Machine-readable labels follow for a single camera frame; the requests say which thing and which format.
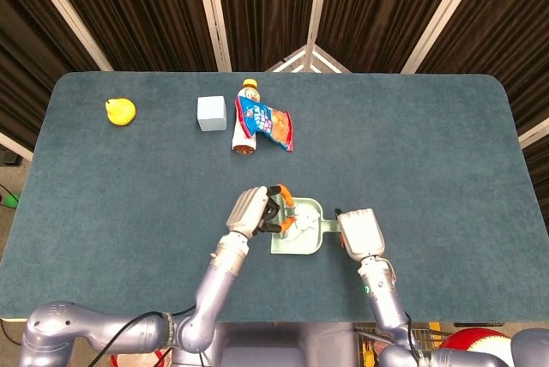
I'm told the white triangular screen foot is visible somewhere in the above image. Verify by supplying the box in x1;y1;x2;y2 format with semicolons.
265;43;353;74

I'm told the white screen frame rail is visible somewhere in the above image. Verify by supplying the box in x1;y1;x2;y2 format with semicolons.
517;117;549;149
0;131;34;162

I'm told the white red plastic bag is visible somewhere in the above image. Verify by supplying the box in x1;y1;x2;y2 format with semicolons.
110;352;172;367

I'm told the blue red snack bag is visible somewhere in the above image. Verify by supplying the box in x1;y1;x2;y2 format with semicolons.
233;95;295;153

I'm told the blue-grey felt table cover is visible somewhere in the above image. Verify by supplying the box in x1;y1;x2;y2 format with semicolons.
0;71;549;324

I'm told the pale green hand broom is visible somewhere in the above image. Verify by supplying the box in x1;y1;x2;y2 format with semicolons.
268;195;301;239

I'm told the light blue cube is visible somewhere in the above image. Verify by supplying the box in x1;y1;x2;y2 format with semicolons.
196;95;228;133

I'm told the white bottle with brown base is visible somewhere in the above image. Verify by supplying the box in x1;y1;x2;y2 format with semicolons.
231;78;260;157

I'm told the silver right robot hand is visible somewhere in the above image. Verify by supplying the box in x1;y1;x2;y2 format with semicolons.
333;208;386;262

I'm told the pale green dustpan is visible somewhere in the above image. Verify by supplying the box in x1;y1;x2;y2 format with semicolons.
269;197;343;256

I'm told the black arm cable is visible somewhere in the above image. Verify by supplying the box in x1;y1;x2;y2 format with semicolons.
85;304;198;367

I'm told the yellow pear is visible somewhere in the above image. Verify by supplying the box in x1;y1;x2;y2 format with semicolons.
105;98;137;127

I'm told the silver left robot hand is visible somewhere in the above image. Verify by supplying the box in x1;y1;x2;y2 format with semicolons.
226;183;297;239

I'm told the silver robot torso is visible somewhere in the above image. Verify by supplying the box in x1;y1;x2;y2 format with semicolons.
171;322;383;367

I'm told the dark brown curtain panel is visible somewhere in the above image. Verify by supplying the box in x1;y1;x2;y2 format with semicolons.
418;0;549;136
0;0;104;152
213;0;321;72
317;0;468;75
40;0;220;73

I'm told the red and white ball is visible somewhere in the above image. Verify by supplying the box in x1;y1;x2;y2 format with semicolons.
439;328;516;354

